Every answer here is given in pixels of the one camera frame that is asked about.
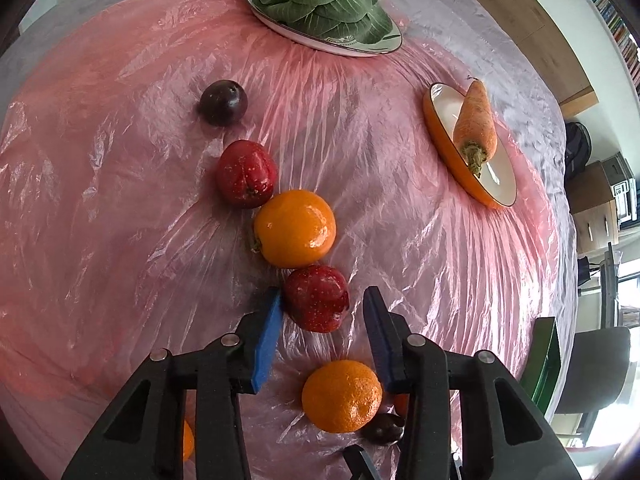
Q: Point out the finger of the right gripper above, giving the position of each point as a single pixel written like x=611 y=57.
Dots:
x=359 y=463

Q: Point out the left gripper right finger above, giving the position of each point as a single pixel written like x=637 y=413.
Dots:
x=504 y=434

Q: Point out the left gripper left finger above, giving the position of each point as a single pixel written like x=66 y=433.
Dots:
x=140 y=433

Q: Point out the mandarin orange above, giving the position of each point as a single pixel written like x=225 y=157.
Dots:
x=188 y=442
x=341 y=396

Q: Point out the dark plum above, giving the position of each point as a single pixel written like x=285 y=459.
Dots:
x=384 y=429
x=223 y=103

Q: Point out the red apple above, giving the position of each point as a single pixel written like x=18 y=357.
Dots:
x=316 y=298
x=400 y=403
x=245 y=175

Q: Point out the small smooth orange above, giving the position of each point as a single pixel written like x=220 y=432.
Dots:
x=294 y=229

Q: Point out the green rectangular tray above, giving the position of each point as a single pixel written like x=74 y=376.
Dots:
x=543 y=364

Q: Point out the grey office chair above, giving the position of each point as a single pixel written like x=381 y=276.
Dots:
x=595 y=378

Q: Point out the dark blue tote bag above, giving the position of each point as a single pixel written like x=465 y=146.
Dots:
x=584 y=271

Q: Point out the glass desk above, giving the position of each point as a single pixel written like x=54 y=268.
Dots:
x=608 y=280

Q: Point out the wooden drawer cabinet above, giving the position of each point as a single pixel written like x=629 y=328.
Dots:
x=593 y=207

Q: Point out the orange rimmed plate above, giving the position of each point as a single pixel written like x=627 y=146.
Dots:
x=496 y=187

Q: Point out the white printer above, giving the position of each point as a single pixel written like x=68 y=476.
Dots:
x=624 y=188

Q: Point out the black backpack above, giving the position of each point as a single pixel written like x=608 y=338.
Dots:
x=578 y=149

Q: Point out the orange carrot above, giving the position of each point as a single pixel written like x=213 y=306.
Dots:
x=475 y=135

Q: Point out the row of books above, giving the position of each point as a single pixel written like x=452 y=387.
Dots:
x=623 y=37

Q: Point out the wooden headboard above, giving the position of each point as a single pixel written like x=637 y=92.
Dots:
x=532 y=29

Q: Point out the white plate with greens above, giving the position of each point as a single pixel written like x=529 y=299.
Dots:
x=354 y=49

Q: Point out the green bok choy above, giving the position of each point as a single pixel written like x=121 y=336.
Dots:
x=341 y=21

